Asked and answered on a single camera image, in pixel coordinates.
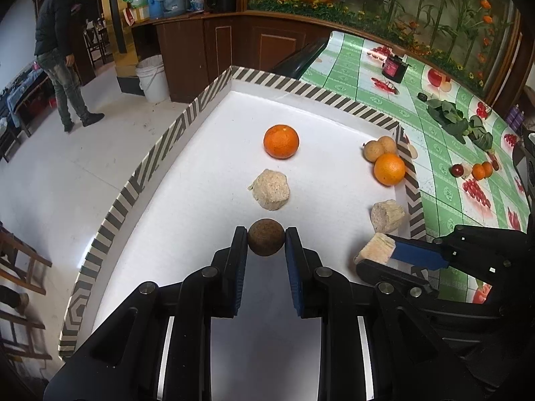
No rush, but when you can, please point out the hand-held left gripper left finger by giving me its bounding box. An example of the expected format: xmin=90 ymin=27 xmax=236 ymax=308
xmin=44 ymin=226 xmax=249 ymax=401

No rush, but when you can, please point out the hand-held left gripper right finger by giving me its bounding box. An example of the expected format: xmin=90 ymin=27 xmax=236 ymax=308
xmin=284 ymin=226 xmax=498 ymax=401

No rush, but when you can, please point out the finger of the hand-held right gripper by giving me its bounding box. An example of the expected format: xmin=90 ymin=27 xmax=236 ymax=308
xmin=387 ymin=225 xmax=531 ymax=289
xmin=355 ymin=259 xmax=502 ymax=318

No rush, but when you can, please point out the beige sugarcane chunk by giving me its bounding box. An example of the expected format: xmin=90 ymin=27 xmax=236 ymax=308
xmin=248 ymin=169 xmax=291 ymax=212
xmin=370 ymin=199 xmax=406 ymax=235
xmin=353 ymin=233 xmax=396 ymax=265

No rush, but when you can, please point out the brown round fruit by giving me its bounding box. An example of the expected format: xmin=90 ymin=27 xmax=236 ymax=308
xmin=246 ymin=218 xmax=286 ymax=257

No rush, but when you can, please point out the white tray with striped rim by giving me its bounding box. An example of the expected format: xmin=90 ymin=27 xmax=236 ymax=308
xmin=59 ymin=66 xmax=428 ymax=401

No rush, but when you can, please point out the green fruit-print tablecloth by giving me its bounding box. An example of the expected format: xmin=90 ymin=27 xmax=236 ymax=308
xmin=301 ymin=31 xmax=535 ymax=305

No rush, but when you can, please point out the large orange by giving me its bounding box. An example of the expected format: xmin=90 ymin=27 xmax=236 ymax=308
xmin=373 ymin=153 xmax=407 ymax=187
xmin=263 ymin=124 xmax=300 ymax=160

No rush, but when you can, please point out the dark green leafy vegetable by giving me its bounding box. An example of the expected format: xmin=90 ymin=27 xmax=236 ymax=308
xmin=468 ymin=115 xmax=495 ymax=151
xmin=426 ymin=99 xmax=469 ymax=143

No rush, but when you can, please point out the black box with red label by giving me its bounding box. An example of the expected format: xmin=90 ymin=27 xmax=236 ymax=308
xmin=384 ymin=54 xmax=409 ymax=83

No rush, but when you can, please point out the white plastic bucket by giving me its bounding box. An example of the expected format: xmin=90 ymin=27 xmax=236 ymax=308
xmin=136 ymin=55 xmax=170 ymax=103

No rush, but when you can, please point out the wooden chair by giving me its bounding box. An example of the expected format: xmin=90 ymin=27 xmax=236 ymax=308
xmin=0 ymin=226 xmax=53 ymax=360

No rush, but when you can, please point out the brown wooden counter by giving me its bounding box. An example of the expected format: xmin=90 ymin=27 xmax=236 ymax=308
xmin=131 ymin=8 xmax=335 ymax=103

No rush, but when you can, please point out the red and white box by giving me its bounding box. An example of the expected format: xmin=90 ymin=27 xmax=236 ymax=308
xmin=125 ymin=6 xmax=150 ymax=25

